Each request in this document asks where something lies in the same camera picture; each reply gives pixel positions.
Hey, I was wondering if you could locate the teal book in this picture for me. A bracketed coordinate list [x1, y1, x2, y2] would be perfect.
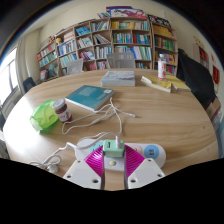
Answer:
[64, 84, 116, 112]

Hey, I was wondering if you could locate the brown cardboard box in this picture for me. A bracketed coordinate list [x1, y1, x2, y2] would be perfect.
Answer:
[206, 96, 224, 131]

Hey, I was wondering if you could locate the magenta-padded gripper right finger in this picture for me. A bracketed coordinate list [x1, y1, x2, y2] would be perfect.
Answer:
[123, 144, 166, 190]

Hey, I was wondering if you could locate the light grey chair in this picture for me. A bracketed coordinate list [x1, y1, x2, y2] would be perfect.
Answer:
[66, 58, 84, 75]

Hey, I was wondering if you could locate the mint green charger block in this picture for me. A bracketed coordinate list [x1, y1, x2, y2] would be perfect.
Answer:
[102, 139, 125, 159]

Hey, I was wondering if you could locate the small wooden wall shelf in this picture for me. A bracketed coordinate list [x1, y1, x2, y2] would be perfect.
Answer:
[196, 44, 210, 64]

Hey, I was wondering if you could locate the wooden bookshelf unit with books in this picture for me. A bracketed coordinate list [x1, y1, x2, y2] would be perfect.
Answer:
[36, 5, 179, 83]

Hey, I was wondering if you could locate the dark office chair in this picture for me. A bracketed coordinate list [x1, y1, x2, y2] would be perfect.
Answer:
[22, 76, 37, 94]

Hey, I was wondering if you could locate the small red-labelled jar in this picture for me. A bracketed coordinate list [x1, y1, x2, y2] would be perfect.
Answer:
[52, 98, 73, 123]

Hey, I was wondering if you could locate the white charger cable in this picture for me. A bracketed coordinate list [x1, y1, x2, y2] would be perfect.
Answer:
[61, 97, 137, 149]

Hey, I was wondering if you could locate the white power strip cable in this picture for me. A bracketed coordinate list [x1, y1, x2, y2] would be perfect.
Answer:
[28, 141, 79, 174]

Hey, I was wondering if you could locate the red hanging banner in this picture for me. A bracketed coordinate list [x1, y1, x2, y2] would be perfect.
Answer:
[211, 64, 221, 85]

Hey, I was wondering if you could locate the green plastic bag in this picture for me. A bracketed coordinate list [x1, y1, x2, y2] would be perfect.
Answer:
[29, 99, 60, 132]

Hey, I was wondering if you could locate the yellow book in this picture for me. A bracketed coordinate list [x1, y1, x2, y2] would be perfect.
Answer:
[140, 75, 173, 94]
[163, 74, 192, 92]

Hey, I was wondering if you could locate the grey book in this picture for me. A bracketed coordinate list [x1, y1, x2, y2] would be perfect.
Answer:
[100, 70, 137, 88]

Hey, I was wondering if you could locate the grey mesh chair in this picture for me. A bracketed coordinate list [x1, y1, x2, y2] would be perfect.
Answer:
[106, 51, 137, 70]

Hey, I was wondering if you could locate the white bottle with red label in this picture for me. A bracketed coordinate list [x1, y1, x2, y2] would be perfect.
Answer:
[157, 53, 168, 81]

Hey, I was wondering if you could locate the white power strip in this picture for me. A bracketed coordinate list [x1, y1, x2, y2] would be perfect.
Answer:
[73, 138, 167, 173]

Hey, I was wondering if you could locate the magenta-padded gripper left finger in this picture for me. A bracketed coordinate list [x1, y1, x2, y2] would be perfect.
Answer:
[62, 145, 107, 191]

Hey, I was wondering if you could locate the window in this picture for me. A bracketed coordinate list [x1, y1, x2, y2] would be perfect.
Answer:
[0, 48, 19, 108]

